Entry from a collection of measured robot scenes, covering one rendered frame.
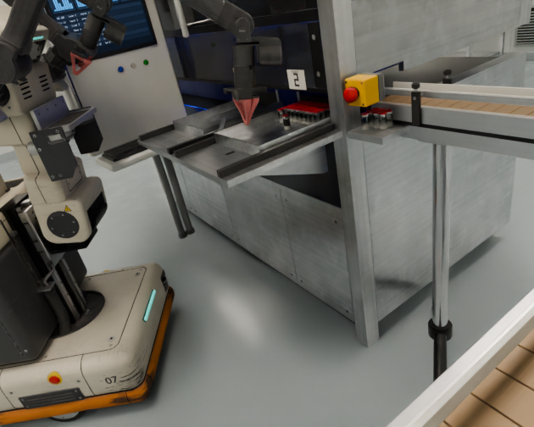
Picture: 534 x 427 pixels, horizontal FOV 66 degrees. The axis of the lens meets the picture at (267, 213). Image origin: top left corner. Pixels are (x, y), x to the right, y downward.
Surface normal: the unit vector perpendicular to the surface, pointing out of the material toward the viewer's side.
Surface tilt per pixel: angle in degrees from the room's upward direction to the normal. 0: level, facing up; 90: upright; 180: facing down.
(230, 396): 0
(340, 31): 90
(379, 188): 90
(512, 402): 0
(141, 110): 90
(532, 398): 0
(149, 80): 90
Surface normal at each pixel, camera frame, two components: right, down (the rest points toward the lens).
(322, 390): -0.18, -0.87
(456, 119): -0.80, 0.40
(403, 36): 0.57, 0.29
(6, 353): 0.04, 0.47
